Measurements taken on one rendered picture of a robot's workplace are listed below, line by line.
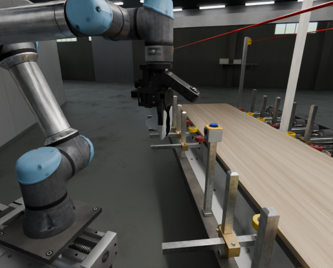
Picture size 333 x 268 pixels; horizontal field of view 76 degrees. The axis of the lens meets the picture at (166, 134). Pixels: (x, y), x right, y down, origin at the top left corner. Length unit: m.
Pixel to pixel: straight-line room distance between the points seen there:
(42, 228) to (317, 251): 0.90
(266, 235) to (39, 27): 0.76
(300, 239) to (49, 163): 0.89
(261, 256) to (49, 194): 0.63
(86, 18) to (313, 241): 0.99
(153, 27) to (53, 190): 0.52
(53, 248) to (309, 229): 0.90
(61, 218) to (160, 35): 0.59
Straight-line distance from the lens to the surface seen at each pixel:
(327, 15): 10.63
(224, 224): 1.00
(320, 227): 1.11
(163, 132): 0.61
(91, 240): 0.81
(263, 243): 0.73
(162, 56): 0.58
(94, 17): 0.48
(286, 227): 1.04
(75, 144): 0.78
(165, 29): 0.58
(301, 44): 2.19
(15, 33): 0.63
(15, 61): 0.82
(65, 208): 0.76
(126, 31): 0.60
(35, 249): 0.75
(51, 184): 0.70
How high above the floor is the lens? 1.53
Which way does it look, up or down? 19 degrees down
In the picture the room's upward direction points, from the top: straight up
